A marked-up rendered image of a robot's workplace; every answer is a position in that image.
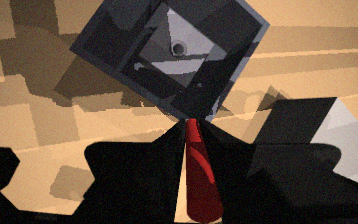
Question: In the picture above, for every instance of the red peg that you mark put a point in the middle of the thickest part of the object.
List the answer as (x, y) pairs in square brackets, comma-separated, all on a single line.
[(202, 198)]

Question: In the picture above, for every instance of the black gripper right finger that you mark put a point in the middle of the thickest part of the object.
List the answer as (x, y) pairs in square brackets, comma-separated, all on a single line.
[(235, 164)]

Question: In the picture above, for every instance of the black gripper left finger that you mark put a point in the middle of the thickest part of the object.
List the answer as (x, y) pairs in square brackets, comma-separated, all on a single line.
[(162, 159)]

